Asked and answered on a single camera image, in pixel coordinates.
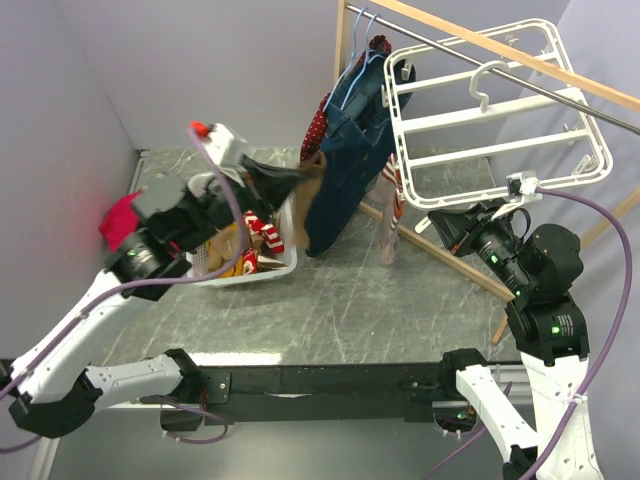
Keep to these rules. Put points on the pink folded cloth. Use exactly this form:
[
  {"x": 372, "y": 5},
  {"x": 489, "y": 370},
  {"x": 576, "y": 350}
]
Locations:
[{"x": 119, "y": 222}]

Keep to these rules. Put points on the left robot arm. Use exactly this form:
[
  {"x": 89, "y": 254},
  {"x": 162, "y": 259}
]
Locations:
[{"x": 54, "y": 386}]

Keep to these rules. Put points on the tan stocking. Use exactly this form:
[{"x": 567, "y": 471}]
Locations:
[{"x": 313, "y": 171}]

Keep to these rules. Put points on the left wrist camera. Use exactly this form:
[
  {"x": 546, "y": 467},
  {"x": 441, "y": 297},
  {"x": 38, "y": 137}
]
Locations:
[{"x": 225, "y": 147}]

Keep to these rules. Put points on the aluminium rail frame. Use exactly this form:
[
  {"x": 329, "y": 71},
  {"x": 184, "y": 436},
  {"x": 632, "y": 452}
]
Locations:
[{"x": 46, "y": 449}]

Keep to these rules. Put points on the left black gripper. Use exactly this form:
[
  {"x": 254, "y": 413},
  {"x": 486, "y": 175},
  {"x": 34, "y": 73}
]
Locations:
[{"x": 266, "y": 186}]

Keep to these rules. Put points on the red white striped sock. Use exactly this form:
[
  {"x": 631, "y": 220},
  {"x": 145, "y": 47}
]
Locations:
[{"x": 266, "y": 231}]

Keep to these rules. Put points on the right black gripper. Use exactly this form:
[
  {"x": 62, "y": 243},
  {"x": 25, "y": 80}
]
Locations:
[{"x": 457, "y": 228}]

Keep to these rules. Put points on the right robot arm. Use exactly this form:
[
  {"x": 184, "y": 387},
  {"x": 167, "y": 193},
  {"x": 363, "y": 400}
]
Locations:
[{"x": 551, "y": 336}]

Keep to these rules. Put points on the beige striped-cuff sock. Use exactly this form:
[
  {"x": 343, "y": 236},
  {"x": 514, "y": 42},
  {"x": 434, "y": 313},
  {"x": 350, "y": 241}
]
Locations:
[
  {"x": 395, "y": 180},
  {"x": 388, "y": 242}
]

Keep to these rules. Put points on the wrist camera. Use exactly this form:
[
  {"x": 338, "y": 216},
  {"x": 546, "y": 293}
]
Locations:
[
  {"x": 522, "y": 190},
  {"x": 225, "y": 147}
]

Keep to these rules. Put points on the white plastic clip hanger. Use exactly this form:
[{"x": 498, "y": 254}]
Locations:
[{"x": 593, "y": 168}]

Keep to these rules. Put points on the black base beam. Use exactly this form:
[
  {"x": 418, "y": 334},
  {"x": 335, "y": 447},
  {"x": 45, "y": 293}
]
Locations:
[{"x": 264, "y": 393}]

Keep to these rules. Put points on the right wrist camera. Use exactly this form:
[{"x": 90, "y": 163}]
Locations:
[{"x": 522, "y": 190}]

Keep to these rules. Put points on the wooden clothes rack frame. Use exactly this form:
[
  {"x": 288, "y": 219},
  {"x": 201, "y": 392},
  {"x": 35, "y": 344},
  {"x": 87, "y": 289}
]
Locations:
[{"x": 535, "y": 43}]

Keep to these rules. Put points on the red polka dot garment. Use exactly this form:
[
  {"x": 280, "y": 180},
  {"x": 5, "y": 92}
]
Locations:
[{"x": 318, "y": 126}]

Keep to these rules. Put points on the blue wire hanger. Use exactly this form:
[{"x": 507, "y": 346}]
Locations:
[{"x": 353, "y": 60}]

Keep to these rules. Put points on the white laundry basket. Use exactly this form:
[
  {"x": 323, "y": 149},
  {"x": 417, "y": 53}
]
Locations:
[{"x": 257, "y": 262}]

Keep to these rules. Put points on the dark blue denim garment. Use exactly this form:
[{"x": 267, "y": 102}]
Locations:
[{"x": 356, "y": 144}]

